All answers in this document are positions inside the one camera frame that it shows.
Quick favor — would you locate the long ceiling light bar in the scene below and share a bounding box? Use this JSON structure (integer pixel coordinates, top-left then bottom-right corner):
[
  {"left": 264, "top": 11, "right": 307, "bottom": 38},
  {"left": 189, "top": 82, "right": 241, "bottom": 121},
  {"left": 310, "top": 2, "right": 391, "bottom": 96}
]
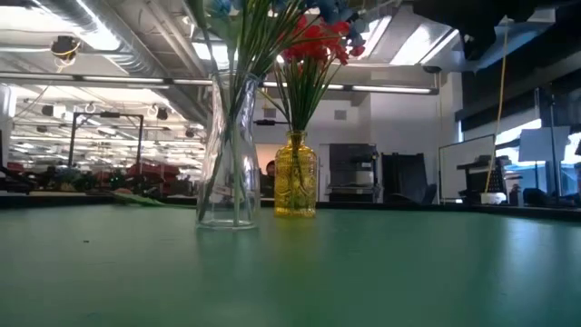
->
[{"left": 0, "top": 71, "right": 440, "bottom": 95}]

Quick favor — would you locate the white ceiling air duct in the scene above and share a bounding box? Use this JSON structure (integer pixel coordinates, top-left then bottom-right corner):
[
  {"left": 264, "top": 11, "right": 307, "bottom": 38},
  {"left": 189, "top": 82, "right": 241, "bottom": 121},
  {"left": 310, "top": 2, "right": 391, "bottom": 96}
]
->
[{"left": 420, "top": 0, "right": 557, "bottom": 74}]

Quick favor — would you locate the red flower bunch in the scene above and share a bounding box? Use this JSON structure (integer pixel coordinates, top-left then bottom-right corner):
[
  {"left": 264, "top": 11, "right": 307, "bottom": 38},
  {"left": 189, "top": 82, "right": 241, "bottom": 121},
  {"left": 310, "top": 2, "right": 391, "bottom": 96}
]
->
[{"left": 271, "top": 15, "right": 353, "bottom": 134}]

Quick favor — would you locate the red equipment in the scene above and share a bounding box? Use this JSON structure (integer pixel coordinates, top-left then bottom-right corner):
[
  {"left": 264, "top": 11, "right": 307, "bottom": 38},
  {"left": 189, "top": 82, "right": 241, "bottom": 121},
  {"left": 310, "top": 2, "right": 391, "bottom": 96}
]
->
[{"left": 125, "top": 162, "right": 181, "bottom": 183}]

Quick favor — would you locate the wide silver ventilation duct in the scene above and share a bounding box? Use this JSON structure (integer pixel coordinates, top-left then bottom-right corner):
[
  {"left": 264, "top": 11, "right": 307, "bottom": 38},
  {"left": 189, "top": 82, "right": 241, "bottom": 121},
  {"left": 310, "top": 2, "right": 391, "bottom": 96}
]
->
[{"left": 26, "top": 0, "right": 223, "bottom": 126}]

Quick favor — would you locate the person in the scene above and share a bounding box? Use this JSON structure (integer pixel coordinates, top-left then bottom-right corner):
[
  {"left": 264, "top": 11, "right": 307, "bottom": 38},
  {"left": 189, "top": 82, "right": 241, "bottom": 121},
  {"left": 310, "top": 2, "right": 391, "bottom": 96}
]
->
[{"left": 260, "top": 159, "right": 277, "bottom": 199}]

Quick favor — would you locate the small red flower sprig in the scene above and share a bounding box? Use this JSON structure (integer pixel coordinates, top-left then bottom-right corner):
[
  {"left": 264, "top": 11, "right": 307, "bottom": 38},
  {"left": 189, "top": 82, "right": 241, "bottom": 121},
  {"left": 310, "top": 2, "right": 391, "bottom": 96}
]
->
[{"left": 317, "top": 17, "right": 367, "bottom": 92}]

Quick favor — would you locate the black ceiling device yellow cable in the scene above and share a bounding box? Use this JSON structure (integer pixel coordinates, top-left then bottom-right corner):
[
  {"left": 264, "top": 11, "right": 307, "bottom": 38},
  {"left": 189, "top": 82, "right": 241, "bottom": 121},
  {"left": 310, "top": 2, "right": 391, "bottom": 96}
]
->
[{"left": 48, "top": 35, "right": 83, "bottom": 63}]

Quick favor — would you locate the white partition panel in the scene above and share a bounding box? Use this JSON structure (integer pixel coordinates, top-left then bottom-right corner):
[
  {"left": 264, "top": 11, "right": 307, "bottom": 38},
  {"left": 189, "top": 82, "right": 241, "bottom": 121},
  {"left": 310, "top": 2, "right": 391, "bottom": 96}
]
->
[{"left": 438, "top": 133, "right": 497, "bottom": 201}]

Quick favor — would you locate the yellow glass vase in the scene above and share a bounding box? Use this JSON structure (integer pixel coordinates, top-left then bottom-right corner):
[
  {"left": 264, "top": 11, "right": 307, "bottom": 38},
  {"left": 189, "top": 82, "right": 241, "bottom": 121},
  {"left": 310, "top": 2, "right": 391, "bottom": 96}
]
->
[{"left": 273, "top": 131, "right": 319, "bottom": 218}]

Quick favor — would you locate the blue flower pale green stem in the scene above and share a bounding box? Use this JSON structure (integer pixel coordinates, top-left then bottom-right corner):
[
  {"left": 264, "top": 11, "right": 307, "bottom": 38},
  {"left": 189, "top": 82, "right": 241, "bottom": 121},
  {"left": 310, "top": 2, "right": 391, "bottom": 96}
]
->
[{"left": 212, "top": 0, "right": 244, "bottom": 227}]

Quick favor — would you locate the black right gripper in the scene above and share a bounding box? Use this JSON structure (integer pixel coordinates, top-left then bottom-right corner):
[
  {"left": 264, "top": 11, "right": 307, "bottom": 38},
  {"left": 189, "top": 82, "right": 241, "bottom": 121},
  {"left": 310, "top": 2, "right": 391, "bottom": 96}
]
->
[{"left": 410, "top": 0, "right": 546, "bottom": 61}]

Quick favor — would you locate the black equipment cabinet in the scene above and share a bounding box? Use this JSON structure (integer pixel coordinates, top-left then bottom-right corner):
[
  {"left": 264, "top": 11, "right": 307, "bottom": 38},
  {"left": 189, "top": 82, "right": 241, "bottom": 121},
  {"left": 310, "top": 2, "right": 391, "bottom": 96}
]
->
[{"left": 326, "top": 143, "right": 380, "bottom": 205}]

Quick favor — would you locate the clear glass vase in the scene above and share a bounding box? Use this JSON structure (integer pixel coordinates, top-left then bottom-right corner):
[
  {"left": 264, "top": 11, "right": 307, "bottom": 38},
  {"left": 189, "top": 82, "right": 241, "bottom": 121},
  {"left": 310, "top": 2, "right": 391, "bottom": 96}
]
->
[{"left": 195, "top": 72, "right": 262, "bottom": 231}]

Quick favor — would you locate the black shelf cart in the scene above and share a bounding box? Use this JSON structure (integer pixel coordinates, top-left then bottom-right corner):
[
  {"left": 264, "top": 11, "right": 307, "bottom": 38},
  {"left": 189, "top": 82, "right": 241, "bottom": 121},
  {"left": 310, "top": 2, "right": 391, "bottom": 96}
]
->
[{"left": 456, "top": 154, "right": 517, "bottom": 205}]

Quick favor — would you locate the white rectangular screen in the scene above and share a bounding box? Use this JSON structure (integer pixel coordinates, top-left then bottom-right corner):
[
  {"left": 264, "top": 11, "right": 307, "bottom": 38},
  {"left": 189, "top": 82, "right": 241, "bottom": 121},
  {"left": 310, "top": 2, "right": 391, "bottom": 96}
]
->
[{"left": 518, "top": 125, "right": 572, "bottom": 164}]

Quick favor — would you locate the yellow hanging cord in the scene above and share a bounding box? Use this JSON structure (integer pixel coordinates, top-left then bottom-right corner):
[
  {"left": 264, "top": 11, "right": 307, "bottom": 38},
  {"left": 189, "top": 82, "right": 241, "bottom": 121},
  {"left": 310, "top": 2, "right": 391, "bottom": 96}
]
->
[{"left": 483, "top": 21, "right": 510, "bottom": 194}]

